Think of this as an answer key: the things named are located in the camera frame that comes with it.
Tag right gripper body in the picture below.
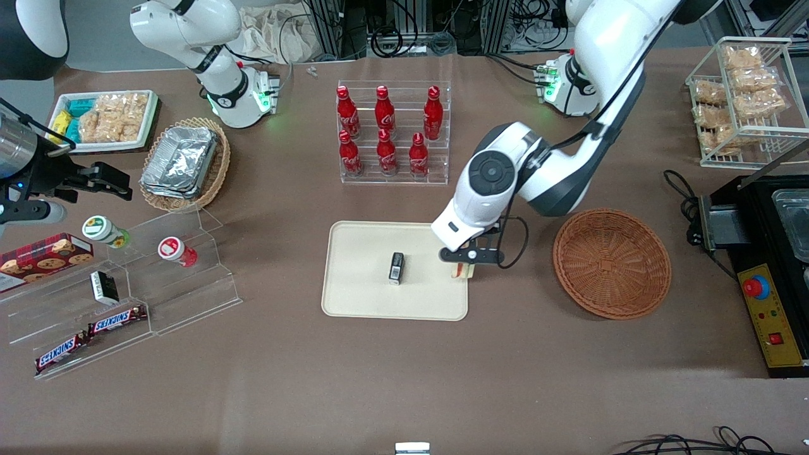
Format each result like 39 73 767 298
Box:
22 135 87 198

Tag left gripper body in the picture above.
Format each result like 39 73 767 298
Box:
469 229 506 251

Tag white rectangular snack tray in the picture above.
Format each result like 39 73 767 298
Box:
49 90 161 154

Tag beige plastic tray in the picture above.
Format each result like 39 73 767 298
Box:
321 221 469 322

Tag light wicker basket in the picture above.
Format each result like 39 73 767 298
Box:
139 117 232 213

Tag brown wicker basket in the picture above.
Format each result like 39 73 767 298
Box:
552 208 672 320

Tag green lid cup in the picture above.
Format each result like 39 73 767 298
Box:
82 215 131 249

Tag clear rice cracker bag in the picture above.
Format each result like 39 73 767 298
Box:
78 92 150 144

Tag stack of foil trays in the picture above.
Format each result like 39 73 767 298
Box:
140 125 219 200

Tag red cookie box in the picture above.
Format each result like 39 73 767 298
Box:
0 233 95 293

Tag red lid cup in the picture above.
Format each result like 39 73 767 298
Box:
157 236 199 269

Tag black and white small box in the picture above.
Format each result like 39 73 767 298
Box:
90 270 120 306

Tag red cola bottle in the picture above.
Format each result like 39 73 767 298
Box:
338 130 365 178
336 85 362 140
375 85 397 140
423 85 444 141
408 132 430 178
376 129 399 177

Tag clear acrylic bottle rack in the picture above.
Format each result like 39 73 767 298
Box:
337 80 452 186

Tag snickers chocolate bar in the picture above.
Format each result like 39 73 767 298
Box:
34 333 90 374
87 305 149 336

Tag clear acrylic stepped display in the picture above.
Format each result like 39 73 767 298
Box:
0 207 243 382

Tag beige cloth bag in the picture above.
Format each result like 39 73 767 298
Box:
235 5 324 65

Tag cracker bag in rack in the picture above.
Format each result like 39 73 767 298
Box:
698 126 739 156
729 66 779 93
690 81 729 106
736 88 788 121
692 104 735 128
723 45 763 71

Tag black appliance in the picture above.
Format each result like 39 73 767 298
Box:
698 173 809 380

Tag yellow emergency stop box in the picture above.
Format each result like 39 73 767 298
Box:
738 264 805 369

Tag clear plastic container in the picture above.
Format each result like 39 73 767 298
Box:
770 188 809 264

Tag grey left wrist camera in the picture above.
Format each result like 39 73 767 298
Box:
439 247 506 266

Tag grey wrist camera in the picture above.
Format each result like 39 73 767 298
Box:
0 200 68 226
439 247 506 266

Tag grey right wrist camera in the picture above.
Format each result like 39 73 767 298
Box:
0 200 68 226

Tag black appliance cable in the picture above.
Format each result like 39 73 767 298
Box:
663 169 703 247

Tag coiled black cable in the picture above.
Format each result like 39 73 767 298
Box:
370 27 406 59

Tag white wire rack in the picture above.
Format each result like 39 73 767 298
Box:
685 36 809 169

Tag black floor cables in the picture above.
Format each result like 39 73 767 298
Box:
610 426 809 455

